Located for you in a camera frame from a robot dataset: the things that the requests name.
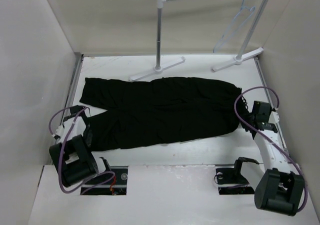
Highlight black trousers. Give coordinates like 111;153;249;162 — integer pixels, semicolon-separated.
80;77;242;152

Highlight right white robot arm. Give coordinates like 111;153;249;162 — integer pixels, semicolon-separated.
213;101;305;216

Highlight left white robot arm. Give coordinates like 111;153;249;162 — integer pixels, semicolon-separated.
48;105;116;194

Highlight white clothes rack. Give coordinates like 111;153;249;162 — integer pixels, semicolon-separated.
128;0;269;82

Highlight left aluminium table rail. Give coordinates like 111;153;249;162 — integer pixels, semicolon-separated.
48;52;84;133

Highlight aluminium table rail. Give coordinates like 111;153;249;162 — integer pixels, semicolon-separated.
48;52;84;133
254;56;289;155

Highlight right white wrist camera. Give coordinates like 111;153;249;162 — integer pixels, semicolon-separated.
268;108;280;124

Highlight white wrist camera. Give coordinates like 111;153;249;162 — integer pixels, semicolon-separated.
52;124;66;144
268;108;280;124

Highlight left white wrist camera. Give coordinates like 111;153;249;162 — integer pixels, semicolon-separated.
52;124;66;144

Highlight right aluminium table rail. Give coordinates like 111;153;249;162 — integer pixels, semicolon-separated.
254;56;289;155

